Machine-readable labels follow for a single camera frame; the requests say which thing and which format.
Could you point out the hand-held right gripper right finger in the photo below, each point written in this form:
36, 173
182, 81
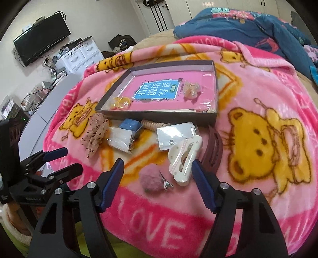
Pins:
202, 189

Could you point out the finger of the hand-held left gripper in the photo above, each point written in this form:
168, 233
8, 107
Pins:
58, 151
69, 170

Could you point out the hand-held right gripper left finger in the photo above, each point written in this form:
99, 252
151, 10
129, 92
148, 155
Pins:
111, 184

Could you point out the dotted mesh hair bow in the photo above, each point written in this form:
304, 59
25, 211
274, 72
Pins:
95, 131

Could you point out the white claw hair clip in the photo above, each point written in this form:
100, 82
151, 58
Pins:
174, 151

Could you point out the white earring card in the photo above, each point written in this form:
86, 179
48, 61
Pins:
174, 135

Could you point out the small blue box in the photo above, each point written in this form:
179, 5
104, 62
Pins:
129, 124

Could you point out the shallow grey cardboard box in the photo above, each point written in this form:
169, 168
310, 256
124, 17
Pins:
154, 119

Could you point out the maroon hair clip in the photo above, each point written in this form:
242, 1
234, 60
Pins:
211, 158

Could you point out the pink bear printed blanket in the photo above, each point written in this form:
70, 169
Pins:
174, 210

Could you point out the pink pompom hair clip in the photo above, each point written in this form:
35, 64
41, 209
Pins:
149, 177

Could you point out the clear plastic packet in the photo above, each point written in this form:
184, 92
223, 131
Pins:
119, 140

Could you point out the white desk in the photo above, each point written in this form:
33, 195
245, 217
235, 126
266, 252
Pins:
49, 106

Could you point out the clear plastic organizer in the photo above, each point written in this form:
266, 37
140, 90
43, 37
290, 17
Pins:
34, 99

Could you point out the beige round cushion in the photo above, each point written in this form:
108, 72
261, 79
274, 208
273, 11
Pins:
15, 230

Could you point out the peach pearl hair clip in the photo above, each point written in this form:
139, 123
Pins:
192, 93

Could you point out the white drawer cabinet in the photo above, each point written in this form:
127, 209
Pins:
82, 55

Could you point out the dark brown bag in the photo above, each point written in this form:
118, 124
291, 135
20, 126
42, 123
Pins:
106, 54

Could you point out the pink book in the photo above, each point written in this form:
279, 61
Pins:
154, 81

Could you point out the black bag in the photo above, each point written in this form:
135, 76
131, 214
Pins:
121, 41

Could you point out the beige bed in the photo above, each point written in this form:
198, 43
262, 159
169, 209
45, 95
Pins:
159, 37

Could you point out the blue floral quilt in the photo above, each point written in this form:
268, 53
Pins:
223, 27

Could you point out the purple cloth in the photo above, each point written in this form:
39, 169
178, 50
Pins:
311, 53

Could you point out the black wall television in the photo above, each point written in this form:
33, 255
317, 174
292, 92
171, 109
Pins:
42, 39

